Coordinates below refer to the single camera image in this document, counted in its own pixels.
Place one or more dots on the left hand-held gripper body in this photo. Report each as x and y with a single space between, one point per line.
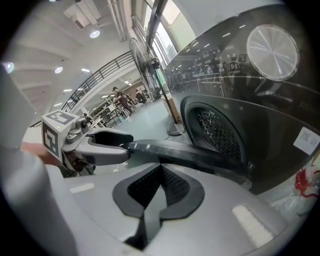
51 137

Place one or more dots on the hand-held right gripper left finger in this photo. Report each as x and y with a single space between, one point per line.
95 212

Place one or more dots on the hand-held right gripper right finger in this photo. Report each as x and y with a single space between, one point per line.
212 225

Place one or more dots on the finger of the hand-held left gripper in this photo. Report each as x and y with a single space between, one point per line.
112 138
105 156

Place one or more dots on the person's left forearm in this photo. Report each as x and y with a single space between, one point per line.
32 151

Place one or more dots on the black washing machine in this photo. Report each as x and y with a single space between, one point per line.
250 112

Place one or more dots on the brushed silver metal dial knob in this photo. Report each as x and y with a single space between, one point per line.
272 51

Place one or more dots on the black balcony railing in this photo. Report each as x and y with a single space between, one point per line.
100 75

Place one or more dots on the large brown cardboard box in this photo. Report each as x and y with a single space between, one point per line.
172 107

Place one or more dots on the round ceiling light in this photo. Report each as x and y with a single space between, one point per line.
58 69
95 33
9 67

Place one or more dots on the large black-framed window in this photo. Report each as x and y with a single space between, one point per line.
162 37

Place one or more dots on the black pedestal fan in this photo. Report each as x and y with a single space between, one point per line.
153 63

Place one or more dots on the white ceiling air duct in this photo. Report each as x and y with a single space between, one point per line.
82 15

